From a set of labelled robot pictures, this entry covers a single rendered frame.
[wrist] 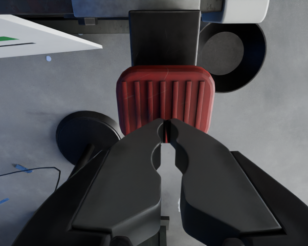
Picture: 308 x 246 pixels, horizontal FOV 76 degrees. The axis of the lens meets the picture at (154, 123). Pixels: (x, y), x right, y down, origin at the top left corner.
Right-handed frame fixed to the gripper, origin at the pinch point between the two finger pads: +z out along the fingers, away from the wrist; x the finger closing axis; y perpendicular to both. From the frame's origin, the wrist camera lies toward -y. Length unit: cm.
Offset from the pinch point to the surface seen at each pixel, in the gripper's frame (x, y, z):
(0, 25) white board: -28.8, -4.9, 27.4
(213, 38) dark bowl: 22, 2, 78
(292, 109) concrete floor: 64, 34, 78
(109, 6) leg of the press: -5.9, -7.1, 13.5
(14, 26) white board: -27.1, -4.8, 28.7
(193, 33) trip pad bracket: 2.5, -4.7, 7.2
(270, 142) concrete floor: 59, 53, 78
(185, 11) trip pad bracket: 1.6, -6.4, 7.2
